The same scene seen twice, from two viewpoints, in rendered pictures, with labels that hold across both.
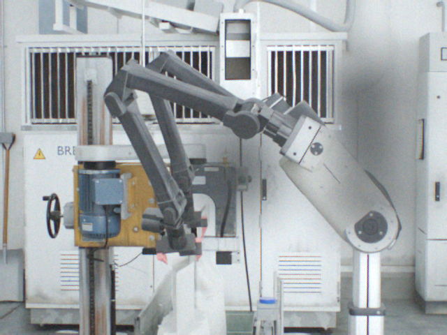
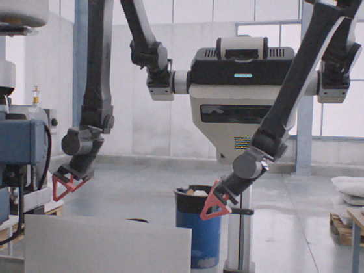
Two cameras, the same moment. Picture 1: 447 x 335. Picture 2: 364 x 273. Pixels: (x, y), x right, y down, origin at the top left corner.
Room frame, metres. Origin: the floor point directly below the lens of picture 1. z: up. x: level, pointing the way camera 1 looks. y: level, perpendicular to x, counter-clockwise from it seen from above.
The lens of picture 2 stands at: (2.65, 1.09, 1.32)
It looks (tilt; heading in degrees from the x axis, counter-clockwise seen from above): 3 degrees down; 279
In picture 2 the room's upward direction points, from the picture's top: 1 degrees clockwise
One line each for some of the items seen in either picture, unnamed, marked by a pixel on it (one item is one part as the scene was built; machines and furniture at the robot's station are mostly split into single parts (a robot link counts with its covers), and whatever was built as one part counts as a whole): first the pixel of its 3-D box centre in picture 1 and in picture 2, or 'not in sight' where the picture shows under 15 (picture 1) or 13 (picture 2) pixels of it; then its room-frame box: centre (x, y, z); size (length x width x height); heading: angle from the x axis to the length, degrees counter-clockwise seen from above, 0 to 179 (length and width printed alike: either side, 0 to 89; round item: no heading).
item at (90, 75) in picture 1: (89, 76); not in sight; (3.35, 0.51, 1.68); 0.05 x 0.03 x 0.06; 87
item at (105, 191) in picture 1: (107, 194); (22, 147); (3.08, 0.41, 1.25); 0.10 x 0.08 x 0.12; 112
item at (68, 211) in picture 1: (71, 215); not in sight; (3.41, 0.60, 1.14); 0.11 x 0.06 x 0.11; 177
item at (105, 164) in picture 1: (99, 165); not in sight; (3.18, 0.45, 1.35); 0.12 x 0.12 x 0.04
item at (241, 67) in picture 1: (239, 71); not in sight; (5.75, -0.11, 1.82); 0.51 x 0.27 x 0.71; 177
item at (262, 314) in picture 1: (267, 310); not in sight; (3.17, -0.16, 0.81); 0.08 x 0.08 x 0.06; 87
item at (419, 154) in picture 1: (419, 139); not in sight; (6.88, -1.55, 1.34); 0.24 x 0.04 x 0.32; 177
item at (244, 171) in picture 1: (242, 179); (43, 121); (3.31, -0.07, 1.29); 0.08 x 0.05 x 0.09; 177
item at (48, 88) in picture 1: (188, 179); not in sight; (6.57, 0.27, 1.05); 2.28 x 1.16 x 2.09; 87
